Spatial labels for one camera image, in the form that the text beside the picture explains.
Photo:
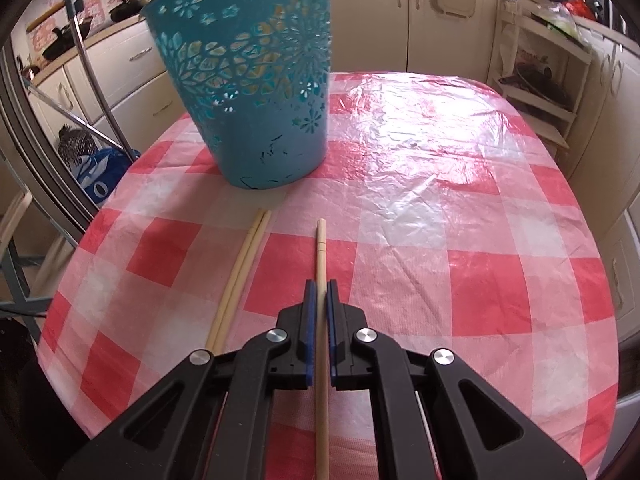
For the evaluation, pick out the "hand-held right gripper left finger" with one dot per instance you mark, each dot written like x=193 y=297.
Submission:
x=310 y=335

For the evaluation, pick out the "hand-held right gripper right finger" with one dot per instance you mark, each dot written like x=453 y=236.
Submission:
x=332 y=335

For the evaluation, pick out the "wooden chopstick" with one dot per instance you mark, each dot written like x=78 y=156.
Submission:
x=321 y=255
x=235 y=280
x=250 y=265

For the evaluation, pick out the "teal perforated plastic basket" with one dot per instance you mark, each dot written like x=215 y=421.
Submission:
x=260 y=110

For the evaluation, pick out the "red white checked tablecloth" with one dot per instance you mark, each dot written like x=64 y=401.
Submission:
x=425 y=210

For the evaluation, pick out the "blue white plastic bag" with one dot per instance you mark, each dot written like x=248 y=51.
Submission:
x=100 y=175

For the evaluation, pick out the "dark patterned cloth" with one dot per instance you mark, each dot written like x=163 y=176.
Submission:
x=75 y=145

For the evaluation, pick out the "white storage trolley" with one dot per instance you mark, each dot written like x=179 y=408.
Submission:
x=545 y=85

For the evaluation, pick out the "black pot with orange lid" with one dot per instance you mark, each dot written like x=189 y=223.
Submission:
x=67 y=40

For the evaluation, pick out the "green clear plastic bag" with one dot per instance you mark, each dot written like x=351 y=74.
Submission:
x=557 y=20

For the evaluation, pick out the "red plastic bag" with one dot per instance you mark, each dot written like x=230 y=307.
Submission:
x=580 y=10

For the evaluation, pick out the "black toaster oven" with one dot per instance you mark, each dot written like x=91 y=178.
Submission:
x=602 y=2

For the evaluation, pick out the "metal folding chair frame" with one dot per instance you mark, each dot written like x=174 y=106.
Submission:
x=92 y=75

